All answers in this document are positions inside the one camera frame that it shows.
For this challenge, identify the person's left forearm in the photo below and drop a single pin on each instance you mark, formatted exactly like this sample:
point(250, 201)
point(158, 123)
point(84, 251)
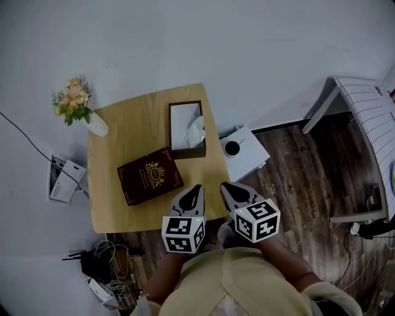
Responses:
point(166, 274)

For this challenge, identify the person's pale shoe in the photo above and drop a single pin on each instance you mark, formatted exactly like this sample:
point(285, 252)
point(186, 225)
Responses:
point(225, 234)

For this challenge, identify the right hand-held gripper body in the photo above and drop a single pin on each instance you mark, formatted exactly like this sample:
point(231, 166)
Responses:
point(257, 222)

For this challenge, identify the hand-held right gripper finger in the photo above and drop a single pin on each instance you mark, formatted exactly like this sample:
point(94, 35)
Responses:
point(227, 200)
point(251, 193)

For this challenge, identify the white desk with striped cloth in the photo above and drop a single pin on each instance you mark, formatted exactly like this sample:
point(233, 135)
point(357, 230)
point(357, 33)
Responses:
point(373, 123)

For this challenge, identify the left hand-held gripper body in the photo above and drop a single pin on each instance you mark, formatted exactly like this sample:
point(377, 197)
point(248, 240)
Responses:
point(182, 233)

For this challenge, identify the person's pale yellow cardigan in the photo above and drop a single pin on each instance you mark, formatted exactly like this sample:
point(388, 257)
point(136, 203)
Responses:
point(243, 284)

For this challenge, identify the white vase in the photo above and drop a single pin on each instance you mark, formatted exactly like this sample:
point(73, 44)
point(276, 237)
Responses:
point(98, 125)

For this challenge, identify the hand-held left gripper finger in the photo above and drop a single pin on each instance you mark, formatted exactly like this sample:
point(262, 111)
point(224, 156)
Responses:
point(202, 203)
point(179, 202)

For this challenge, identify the white square side table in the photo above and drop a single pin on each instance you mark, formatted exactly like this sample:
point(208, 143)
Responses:
point(250, 154)

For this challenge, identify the peach flower bouquet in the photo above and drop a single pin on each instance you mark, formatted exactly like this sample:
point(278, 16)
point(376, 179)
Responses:
point(72, 100)

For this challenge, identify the black cup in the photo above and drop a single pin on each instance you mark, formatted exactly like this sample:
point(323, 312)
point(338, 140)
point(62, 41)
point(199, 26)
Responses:
point(232, 147)

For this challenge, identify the black router with antennas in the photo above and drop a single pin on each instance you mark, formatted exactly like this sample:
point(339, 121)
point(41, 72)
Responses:
point(92, 263)

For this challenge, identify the person's right forearm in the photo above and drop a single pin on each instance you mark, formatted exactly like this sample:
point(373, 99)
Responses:
point(287, 262)

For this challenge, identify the white item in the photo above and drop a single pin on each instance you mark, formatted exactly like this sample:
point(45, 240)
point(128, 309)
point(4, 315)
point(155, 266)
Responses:
point(195, 132)

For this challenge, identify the dark red ornate book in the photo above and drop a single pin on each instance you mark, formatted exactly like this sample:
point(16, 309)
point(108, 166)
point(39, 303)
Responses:
point(151, 176)

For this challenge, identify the dark brown box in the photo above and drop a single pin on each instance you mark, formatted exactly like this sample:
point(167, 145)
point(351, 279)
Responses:
point(202, 123)

